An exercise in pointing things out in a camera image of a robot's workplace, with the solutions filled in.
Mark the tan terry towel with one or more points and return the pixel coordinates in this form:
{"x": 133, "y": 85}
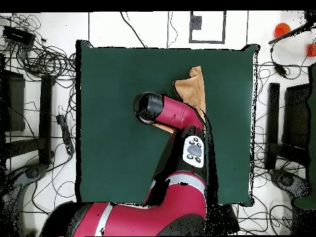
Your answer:
{"x": 193, "y": 91}

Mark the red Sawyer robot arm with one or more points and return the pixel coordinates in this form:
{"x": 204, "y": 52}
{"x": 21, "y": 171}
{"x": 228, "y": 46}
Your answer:
{"x": 175, "y": 111}

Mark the black flat bar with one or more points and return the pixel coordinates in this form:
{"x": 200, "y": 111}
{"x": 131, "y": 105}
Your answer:
{"x": 272, "y": 123}
{"x": 46, "y": 118}

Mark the black flat panel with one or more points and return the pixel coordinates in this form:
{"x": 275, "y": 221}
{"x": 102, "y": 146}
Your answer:
{"x": 296, "y": 116}
{"x": 16, "y": 103}

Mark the dark green table cloth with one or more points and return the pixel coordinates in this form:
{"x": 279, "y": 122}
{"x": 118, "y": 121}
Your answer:
{"x": 103, "y": 74}

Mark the black power strip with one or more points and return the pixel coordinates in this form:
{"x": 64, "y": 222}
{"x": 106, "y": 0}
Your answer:
{"x": 65, "y": 134}

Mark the dark grey square patch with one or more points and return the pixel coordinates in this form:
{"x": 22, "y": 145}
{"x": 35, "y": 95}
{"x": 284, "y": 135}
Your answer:
{"x": 196, "y": 22}

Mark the grey chair base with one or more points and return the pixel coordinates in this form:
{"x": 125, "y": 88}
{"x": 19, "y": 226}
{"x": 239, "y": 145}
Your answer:
{"x": 286, "y": 180}
{"x": 32, "y": 172}

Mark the black cross beam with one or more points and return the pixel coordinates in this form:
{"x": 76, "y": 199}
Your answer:
{"x": 24, "y": 147}

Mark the orange plastic cup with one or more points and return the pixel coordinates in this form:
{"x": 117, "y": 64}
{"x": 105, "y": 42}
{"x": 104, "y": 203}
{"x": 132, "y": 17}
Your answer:
{"x": 282, "y": 30}
{"x": 312, "y": 50}

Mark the black thin rod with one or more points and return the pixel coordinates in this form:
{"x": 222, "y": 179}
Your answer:
{"x": 286, "y": 34}

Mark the black box device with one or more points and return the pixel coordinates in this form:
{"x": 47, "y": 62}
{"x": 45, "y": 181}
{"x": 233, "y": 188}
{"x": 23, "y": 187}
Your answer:
{"x": 18, "y": 36}

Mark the grey square frame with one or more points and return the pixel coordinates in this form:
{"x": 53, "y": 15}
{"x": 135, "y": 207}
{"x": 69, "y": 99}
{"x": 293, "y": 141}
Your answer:
{"x": 224, "y": 27}

